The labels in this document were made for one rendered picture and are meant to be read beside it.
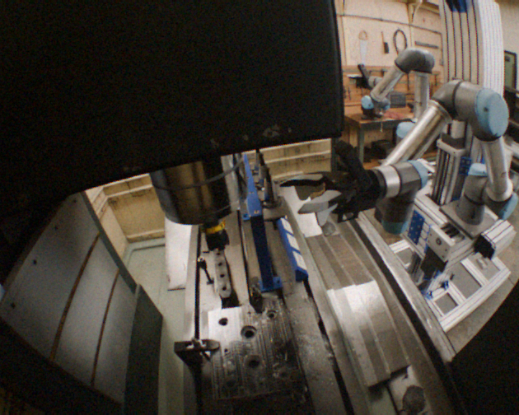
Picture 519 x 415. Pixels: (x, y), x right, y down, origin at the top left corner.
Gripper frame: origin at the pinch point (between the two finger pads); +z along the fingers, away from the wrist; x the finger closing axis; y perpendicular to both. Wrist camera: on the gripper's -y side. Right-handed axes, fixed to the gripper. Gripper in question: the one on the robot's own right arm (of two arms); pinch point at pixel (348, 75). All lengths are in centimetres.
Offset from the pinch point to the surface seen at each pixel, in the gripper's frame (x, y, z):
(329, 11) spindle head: -105, -38, -103
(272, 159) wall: -70, 35, 0
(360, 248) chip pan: -59, 71, -60
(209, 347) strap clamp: -140, 26, -89
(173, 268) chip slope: -150, 58, -15
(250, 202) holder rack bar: -109, 8, -64
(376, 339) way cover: -92, 61, -106
